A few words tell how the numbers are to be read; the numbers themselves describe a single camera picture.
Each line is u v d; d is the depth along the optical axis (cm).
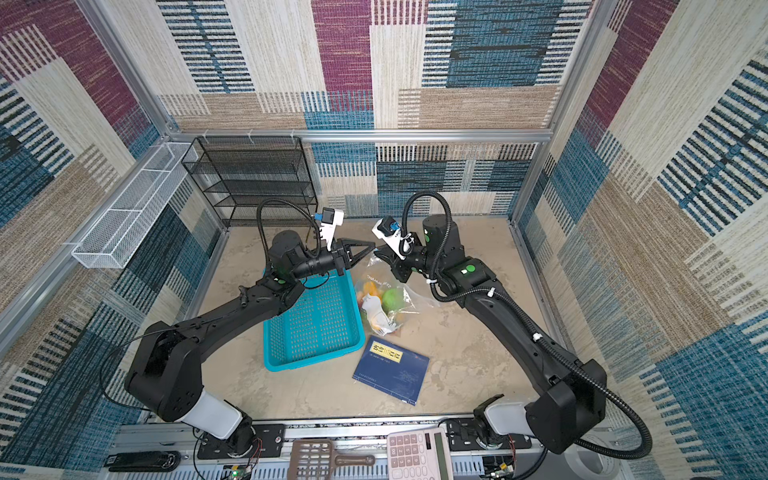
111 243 70
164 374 44
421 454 70
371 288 93
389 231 60
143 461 68
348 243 68
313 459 72
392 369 84
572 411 45
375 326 82
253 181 110
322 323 94
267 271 69
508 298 48
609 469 67
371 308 81
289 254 61
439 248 53
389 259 65
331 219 66
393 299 85
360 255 71
